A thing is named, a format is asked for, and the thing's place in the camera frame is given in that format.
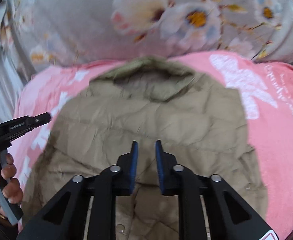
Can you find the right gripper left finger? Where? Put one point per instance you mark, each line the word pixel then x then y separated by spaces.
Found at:
pixel 86 206

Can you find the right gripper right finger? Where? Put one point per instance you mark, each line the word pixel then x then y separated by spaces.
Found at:
pixel 208 207

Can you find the tan quilted puffer jacket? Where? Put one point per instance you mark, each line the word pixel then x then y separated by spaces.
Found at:
pixel 201 122

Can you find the grey floral duvet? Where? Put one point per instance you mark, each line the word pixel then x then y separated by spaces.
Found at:
pixel 37 33

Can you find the pink floral blanket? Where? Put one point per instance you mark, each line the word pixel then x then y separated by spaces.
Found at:
pixel 266 93

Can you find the silver satin bed sheet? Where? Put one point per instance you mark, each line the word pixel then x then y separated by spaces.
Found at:
pixel 15 69

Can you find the person's left hand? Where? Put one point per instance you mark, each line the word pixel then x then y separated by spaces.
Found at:
pixel 12 191

